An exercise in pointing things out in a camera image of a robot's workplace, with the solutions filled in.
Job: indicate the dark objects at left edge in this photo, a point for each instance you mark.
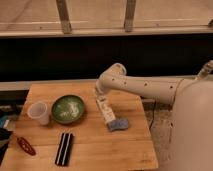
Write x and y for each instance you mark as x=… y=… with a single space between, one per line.
x=10 y=114

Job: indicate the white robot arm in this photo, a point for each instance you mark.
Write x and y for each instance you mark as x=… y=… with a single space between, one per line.
x=191 y=147

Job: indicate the translucent plastic cup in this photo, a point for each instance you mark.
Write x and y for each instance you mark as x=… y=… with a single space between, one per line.
x=39 y=111

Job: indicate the blue sponge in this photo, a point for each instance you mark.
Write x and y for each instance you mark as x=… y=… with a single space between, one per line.
x=118 y=124

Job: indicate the white bottle with label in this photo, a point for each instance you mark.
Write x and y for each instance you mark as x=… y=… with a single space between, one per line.
x=105 y=110

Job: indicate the black striped rectangular case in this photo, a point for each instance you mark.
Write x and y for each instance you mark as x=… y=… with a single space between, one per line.
x=63 y=153

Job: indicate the green ceramic bowl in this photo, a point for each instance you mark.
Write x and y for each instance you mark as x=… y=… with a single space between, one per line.
x=67 y=109

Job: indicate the wooden table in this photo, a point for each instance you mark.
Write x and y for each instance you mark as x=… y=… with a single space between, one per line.
x=95 y=148

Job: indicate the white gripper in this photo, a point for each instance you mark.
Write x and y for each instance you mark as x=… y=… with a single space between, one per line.
x=99 y=93

